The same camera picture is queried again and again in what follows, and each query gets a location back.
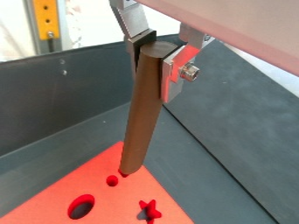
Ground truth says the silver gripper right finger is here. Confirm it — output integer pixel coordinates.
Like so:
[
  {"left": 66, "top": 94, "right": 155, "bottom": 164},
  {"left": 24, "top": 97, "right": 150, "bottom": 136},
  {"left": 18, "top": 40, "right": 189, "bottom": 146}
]
[{"left": 161, "top": 24, "right": 214, "bottom": 103}]

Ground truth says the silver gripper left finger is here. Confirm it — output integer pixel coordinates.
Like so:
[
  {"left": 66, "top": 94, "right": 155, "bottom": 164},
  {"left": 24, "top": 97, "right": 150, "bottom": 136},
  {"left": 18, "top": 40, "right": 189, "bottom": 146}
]
[{"left": 108, "top": 0, "right": 157, "bottom": 75}]

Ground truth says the brown oval peg rod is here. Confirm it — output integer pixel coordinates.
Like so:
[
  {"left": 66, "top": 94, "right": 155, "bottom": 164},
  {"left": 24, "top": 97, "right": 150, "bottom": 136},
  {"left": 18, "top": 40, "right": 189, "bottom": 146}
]
[{"left": 119, "top": 41, "right": 177, "bottom": 175}]

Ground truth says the red shape-sorter block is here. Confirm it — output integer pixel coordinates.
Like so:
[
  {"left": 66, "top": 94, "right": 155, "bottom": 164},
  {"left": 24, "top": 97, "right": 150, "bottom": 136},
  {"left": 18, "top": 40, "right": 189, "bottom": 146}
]
[{"left": 0, "top": 143, "right": 194, "bottom": 224}]

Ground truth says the yellow metal bracket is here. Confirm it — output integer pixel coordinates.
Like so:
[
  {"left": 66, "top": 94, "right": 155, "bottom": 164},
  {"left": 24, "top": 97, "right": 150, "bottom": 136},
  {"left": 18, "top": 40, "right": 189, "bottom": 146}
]
[{"left": 32, "top": 0, "right": 60, "bottom": 40}]

